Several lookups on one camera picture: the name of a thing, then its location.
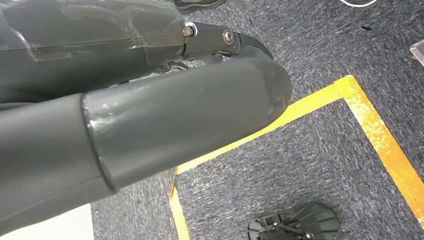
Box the black robot foot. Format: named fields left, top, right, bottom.
left=246, top=202, right=341, bottom=240

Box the yellow floor tape outline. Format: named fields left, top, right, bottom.
left=168, top=75, right=424, bottom=240

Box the white cable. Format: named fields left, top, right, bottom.
left=339, top=0, right=379, bottom=9

